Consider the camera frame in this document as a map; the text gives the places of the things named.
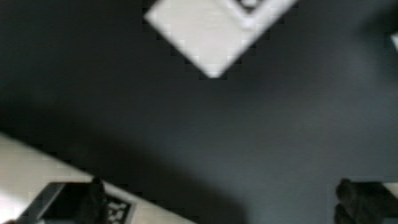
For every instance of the white table leg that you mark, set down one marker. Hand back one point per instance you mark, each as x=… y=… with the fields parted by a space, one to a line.
x=211 y=27
x=394 y=39

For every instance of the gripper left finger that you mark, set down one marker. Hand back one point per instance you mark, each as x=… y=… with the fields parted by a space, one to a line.
x=69 y=203

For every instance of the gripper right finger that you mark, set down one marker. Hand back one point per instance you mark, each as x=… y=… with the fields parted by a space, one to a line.
x=366 y=202

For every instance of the white square tabletop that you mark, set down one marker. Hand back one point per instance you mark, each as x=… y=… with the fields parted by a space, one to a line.
x=30 y=169

